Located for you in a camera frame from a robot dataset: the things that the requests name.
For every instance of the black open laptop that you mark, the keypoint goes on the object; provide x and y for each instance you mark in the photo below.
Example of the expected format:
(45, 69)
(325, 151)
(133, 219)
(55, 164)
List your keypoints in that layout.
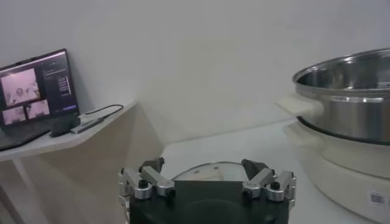
(36, 88)

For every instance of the stainless steel steamer basket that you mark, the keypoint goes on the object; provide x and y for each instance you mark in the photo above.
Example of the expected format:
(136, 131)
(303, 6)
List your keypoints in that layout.
(350, 115)

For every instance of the round glass pot lid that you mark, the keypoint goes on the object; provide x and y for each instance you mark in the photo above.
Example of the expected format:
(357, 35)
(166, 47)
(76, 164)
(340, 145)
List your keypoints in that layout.
(207, 172)

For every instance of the white side table with mouse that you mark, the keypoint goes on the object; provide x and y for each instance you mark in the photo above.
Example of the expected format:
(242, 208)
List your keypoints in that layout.
(61, 143)

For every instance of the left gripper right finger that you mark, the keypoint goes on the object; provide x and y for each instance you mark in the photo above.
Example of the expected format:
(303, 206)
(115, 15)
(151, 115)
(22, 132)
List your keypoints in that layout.
(259, 182)

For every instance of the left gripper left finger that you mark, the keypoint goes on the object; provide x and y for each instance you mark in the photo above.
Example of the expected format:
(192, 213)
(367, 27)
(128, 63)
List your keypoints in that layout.
(158, 182)

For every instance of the grey usb hub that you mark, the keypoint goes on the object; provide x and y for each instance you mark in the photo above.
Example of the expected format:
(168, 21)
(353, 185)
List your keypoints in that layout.
(86, 125)

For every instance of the cream electric cooker base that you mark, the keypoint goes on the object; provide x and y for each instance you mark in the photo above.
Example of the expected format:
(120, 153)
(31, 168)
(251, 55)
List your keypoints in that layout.
(341, 170)

